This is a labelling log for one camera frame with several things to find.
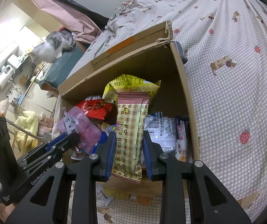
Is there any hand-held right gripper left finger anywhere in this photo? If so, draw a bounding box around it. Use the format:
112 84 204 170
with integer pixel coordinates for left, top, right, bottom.
6 132 117 224

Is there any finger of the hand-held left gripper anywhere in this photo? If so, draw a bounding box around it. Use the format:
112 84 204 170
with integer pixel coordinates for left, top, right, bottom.
22 133 80 171
17 133 67 163

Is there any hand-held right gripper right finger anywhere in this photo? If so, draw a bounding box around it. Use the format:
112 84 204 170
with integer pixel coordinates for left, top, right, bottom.
143 130 252 224

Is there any pink transparent pouch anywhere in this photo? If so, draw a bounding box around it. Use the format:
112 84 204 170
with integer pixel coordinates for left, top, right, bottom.
58 106 101 155

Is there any beige checked wafer packet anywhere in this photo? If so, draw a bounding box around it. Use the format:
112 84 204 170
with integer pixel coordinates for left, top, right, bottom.
111 92 150 184

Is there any white-backed snack packet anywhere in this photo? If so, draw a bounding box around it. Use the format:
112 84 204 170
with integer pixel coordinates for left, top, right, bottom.
144 114 178 155

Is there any red cartoon snack packet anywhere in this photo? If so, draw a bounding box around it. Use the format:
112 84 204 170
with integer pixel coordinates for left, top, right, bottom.
75 95 117 122

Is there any yellow snack packet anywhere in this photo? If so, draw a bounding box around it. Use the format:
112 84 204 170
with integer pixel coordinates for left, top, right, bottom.
103 74 161 112

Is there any brown cardboard box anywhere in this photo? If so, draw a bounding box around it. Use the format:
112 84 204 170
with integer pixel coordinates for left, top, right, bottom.
57 21 200 196

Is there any blue snack packet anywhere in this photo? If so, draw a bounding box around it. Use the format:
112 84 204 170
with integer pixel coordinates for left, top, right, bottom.
94 124 113 152

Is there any pink plush cloth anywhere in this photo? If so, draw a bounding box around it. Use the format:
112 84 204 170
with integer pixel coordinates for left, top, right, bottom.
39 117 55 134

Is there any yellow plush blanket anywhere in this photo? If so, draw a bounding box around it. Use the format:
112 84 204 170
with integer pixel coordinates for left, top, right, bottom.
14 110 40 150

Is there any white paper scrap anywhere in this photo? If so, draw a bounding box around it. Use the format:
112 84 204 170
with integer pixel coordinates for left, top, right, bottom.
96 184 115 204

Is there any purple white snack packet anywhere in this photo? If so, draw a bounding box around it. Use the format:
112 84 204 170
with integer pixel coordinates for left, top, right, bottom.
175 117 193 164

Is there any white appliance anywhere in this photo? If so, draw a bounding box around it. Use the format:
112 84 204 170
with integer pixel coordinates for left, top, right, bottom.
0 64 14 75

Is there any teal mattress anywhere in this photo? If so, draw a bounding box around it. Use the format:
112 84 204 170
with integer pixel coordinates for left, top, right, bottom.
39 44 89 90

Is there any grey white cat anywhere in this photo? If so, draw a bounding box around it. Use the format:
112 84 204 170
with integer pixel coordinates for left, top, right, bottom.
28 30 77 64

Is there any grey plastic object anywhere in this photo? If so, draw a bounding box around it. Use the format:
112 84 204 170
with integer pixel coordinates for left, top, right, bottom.
170 41 188 64

